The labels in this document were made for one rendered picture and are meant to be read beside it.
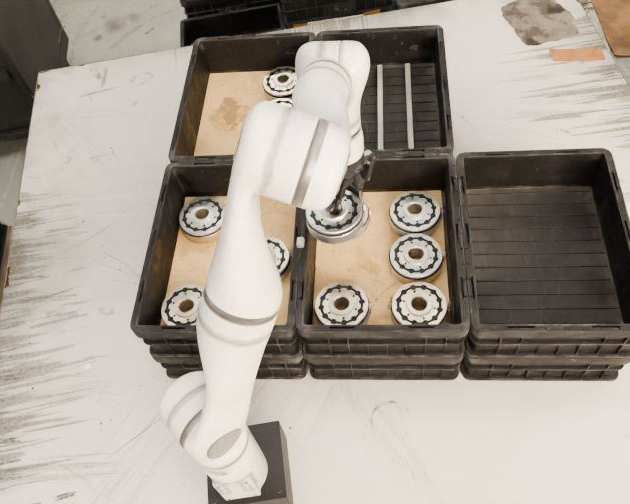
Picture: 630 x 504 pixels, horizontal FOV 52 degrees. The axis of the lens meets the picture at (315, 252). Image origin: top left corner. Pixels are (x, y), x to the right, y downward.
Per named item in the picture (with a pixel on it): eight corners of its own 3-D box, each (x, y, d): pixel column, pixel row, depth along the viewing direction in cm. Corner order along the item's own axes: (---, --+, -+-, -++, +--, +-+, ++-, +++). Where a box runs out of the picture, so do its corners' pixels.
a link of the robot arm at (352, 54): (373, 110, 103) (318, 110, 104) (370, 29, 90) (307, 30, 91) (371, 143, 99) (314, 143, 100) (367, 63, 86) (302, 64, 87)
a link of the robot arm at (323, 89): (372, 67, 82) (308, 45, 81) (355, 153, 59) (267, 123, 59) (349, 132, 87) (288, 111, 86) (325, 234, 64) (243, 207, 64)
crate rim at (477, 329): (655, 337, 108) (660, 331, 106) (470, 338, 111) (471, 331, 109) (607, 155, 129) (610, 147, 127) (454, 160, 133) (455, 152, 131)
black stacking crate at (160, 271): (301, 359, 122) (293, 332, 113) (149, 359, 126) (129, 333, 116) (312, 194, 144) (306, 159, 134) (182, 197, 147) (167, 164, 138)
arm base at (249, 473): (269, 493, 110) (250, 465, 96) (216, 501, 111) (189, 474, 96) (265, 440, 116) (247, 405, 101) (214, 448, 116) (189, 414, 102)
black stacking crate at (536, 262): (636, 360, 116) (657, 332, 106) (466, 360, 119) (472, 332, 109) (594, 186, 137) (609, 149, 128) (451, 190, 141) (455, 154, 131)
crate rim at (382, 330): (470, 338, 111) (471, 331, 109) (296, 338, 114) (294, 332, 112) (454, 160, 133) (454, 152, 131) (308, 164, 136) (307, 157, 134)
